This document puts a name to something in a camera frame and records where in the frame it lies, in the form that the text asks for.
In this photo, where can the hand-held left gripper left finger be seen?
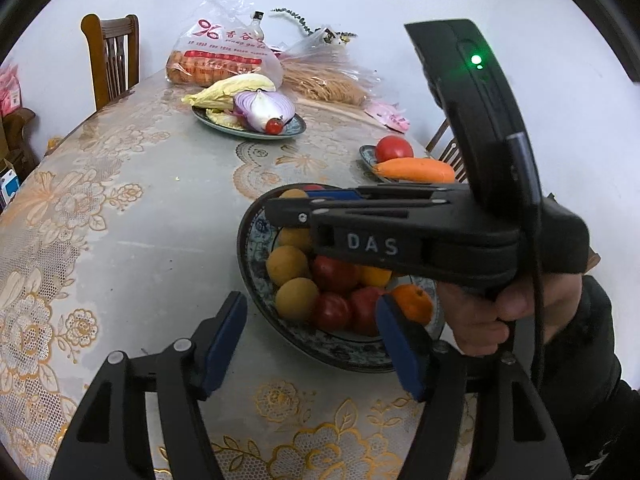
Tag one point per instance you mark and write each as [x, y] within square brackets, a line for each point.
[225, 345]

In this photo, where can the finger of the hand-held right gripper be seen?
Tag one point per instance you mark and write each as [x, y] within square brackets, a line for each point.
[290, 210]
[400, 191]

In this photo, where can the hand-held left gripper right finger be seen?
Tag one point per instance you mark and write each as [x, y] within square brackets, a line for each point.
[400, 345]

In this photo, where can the small yellow pear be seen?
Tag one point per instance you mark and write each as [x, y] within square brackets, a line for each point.
[295, 237]

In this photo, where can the large yellowish orange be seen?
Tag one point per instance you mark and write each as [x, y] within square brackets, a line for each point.
[375, 276]

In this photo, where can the small red apple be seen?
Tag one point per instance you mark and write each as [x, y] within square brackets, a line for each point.
[332, 310]

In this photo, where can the large blue patterned plate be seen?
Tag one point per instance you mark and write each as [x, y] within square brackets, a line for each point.
[320, 347]

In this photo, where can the person's right forearm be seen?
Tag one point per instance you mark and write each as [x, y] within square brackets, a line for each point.
[585, 385]

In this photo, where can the person's right hand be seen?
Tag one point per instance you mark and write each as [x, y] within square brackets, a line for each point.
[470, 320]

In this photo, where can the carrot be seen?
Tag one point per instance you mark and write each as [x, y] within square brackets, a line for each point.
[415, 170]

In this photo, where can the red tomato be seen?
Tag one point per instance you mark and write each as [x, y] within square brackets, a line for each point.
[395, 147]

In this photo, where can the small blue plate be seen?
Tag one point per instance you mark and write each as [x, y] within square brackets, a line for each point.
[295, 127]
[367, 157]

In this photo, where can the wooden chair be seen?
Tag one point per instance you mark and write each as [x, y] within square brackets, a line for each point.
[110, 25]
[437, 135]

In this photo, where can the pink packets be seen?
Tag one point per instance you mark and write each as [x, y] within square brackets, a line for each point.
[390, 117]

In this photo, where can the cherry tomato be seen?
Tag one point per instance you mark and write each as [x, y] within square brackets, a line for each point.
[274, 126]

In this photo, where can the halved red onion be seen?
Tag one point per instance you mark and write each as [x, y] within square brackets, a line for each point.
[265, 107]

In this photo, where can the bagged dried noodles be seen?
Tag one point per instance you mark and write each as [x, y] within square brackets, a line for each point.
[320, 82]

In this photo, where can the napa cabbage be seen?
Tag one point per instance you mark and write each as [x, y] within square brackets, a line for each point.
[225, 89]

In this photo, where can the bagged sliced bread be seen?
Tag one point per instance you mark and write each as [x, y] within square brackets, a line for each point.
[220, 60]

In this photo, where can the glass bottle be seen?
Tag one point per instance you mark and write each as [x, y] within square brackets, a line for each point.
[256, 25]

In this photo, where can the green leafy garland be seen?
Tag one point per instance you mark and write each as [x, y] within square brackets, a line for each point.
[295, 17]

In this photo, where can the blue white milk carton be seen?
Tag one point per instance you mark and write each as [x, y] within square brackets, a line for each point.
[9, 185]

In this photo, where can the pink snack packet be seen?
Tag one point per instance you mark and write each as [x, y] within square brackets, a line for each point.
[10, 92]

